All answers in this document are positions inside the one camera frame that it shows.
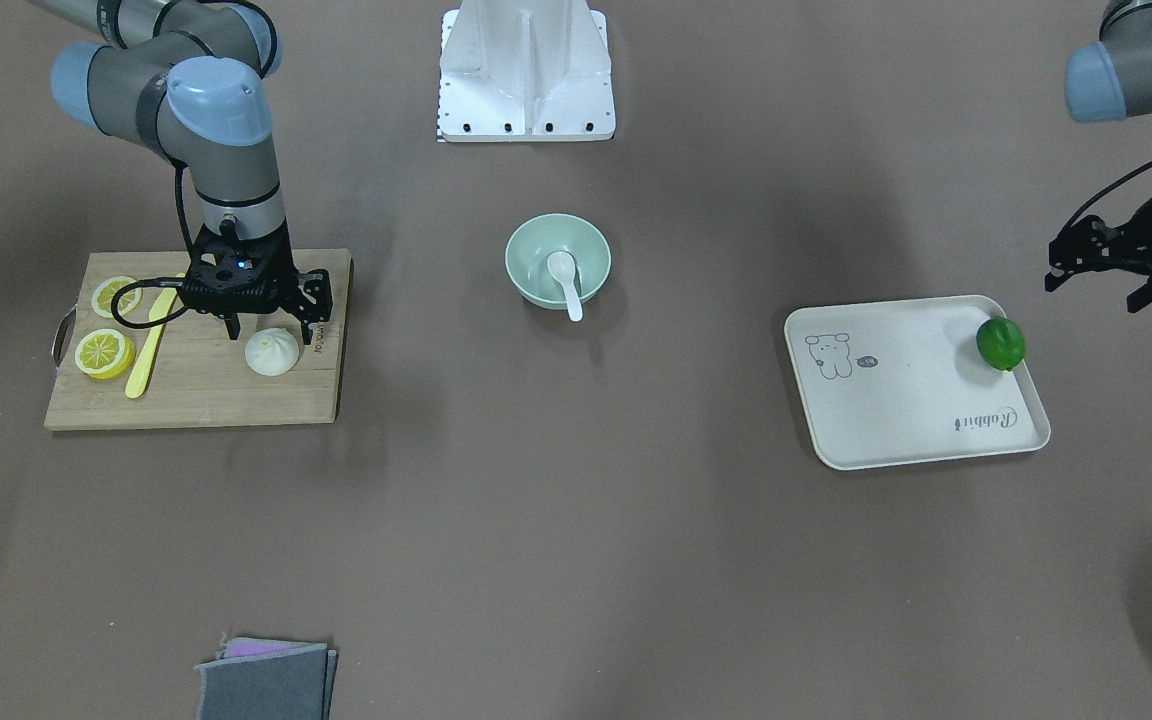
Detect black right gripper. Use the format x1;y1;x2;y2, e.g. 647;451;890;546
179;223;332;346

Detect white steamed bun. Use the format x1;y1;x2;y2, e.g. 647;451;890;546
244;327;302;377

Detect white ceramic spoon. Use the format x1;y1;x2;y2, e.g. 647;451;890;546
547;251;584;323

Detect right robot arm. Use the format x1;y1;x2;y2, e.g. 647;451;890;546
41;1;333;343

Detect mint green bowl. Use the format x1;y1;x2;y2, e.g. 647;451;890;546
505;213;613;310

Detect yellow plastic knife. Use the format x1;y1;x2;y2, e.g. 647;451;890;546
126;286;179;397

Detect bamboo cutting board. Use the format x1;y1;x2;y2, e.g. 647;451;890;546
44;249;353;430

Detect upper lemon half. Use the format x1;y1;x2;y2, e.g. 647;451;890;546
90;275;143;319

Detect lemon half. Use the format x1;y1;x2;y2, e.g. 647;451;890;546
73;329;136;381
90;275;143;319

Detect lower lemon half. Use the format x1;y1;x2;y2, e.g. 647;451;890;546
73;329;136;381

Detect green lime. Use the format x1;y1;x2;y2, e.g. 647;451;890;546
975;316;1026;372

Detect beige rabbit tray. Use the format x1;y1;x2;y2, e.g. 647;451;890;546
783;295;1052;471

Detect grey folded cloth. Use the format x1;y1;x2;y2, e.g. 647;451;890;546
195;637;338;719

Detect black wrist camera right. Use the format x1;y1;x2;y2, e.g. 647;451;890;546
179;232;300;316

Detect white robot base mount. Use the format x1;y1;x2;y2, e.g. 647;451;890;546
435;1;617;143

